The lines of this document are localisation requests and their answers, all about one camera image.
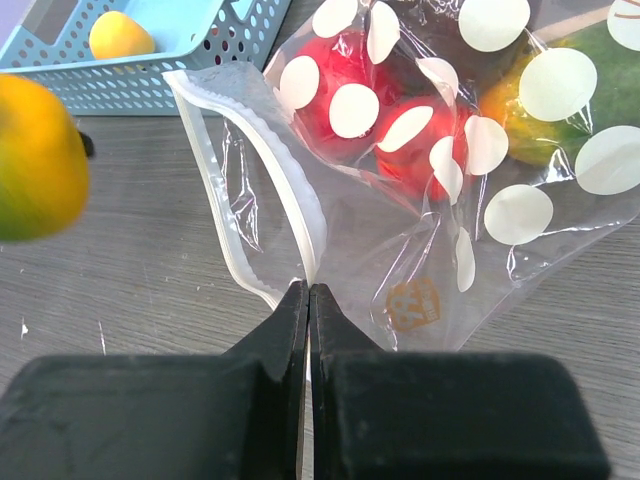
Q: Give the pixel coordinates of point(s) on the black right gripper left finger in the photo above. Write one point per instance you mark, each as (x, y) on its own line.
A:
(238, 415)

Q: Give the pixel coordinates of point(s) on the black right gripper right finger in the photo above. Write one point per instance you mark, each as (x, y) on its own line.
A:
(379, 414)

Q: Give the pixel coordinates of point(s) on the clear zip top bag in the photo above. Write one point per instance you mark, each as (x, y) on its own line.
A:
(412, 274)

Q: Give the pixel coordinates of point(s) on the fake yellow lemon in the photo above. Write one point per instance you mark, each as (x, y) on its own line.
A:
(45, 173)

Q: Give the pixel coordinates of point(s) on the fake yellow peach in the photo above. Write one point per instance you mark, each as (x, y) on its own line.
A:
(116, 35)

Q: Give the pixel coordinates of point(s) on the fake red pear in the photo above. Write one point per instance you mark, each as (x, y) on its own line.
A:
(405, 137)

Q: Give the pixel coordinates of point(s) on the fake green orange mango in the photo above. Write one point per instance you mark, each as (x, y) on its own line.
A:
(582, 87)

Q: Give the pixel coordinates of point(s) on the fake red pomegranate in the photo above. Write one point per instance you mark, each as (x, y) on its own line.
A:
(338, 94)

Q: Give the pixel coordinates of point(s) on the light blue perforated basket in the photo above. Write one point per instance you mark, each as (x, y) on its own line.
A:
(51, 46)

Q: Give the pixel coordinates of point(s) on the beige drawstring cloth bag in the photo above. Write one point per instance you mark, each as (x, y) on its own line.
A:
(626, 10)

